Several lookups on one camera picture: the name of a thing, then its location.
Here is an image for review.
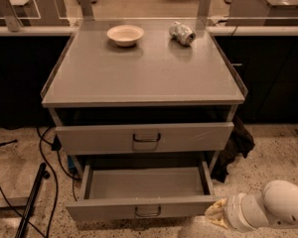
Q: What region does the black metal bar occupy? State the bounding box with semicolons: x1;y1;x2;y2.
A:
15;163;47;238

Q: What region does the left acrylic panel post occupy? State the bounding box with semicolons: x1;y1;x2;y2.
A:
0;0;23;32

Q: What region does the middle acrylic panel post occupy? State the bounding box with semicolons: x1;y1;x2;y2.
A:
78;0;93;21

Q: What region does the acrylic panel post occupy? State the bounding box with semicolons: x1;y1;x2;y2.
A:
197;0;212;25
0;0;23;32
78;0;93;21

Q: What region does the crushed silver can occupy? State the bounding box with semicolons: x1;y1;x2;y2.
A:
169;22;196;46

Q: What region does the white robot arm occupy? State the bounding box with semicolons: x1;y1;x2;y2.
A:
205;180;298;233

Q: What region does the black tool on floor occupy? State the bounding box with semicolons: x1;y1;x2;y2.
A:
0;139;18;147

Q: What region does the white bowl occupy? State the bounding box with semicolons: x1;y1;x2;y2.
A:
107;25;144;47

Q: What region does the background desk left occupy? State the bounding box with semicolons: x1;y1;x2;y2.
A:
0;0;70;26

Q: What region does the grey drawer cabinet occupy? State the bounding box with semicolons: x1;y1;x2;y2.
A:
42;18;245;170

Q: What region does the right acrylic panel post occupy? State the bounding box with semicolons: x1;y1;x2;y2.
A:
197;0;212;25

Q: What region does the grey drawer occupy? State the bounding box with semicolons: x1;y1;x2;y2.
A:
56;122;233;156
66;164;220;221

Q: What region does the grey top drawer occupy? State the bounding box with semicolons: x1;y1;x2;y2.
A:
56;122;233;156

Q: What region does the black floor cable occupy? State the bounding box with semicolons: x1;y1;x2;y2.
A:
0;126;82;238

